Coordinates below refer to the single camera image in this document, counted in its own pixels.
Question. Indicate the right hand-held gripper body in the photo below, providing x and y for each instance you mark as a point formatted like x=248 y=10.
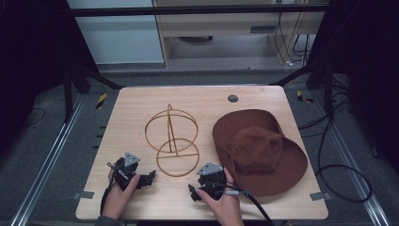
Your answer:
x=213 y=180

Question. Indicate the aluminium floor rail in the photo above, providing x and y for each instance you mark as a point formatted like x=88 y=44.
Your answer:
x=47 y=163
x=354 y=175

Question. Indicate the grey table bracket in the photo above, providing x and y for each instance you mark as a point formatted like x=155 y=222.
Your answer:
x=83 y=195
x=320 y=196

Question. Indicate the person's right hand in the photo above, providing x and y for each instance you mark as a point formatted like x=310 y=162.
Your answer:
x=227 y=208

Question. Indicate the person's left hand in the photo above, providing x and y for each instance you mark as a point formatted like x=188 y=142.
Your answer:
x=117 y=201

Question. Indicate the black frame leg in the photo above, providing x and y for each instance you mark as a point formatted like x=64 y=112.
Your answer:
x=84 y=78
x=320 y=75

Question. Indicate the yellow black hazard tape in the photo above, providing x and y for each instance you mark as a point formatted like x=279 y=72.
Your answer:
x=303 y=97
x=101 y=101

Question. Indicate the white cabinet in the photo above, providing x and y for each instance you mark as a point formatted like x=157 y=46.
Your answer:
x=122 y=40

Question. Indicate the dark curtain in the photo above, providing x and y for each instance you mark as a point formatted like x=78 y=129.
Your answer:
x=31 y=56
x=370 y=62

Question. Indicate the grey round table grommet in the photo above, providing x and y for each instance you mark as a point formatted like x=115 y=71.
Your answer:
x=232 y=98

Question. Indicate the brown wide-brim hat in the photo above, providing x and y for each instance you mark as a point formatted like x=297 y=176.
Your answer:
x=260 y=153

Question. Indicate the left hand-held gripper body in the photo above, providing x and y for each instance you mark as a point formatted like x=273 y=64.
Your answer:
x=126 y=172

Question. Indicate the black horizontal frame bar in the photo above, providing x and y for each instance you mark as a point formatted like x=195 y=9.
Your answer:
x=188 y=10

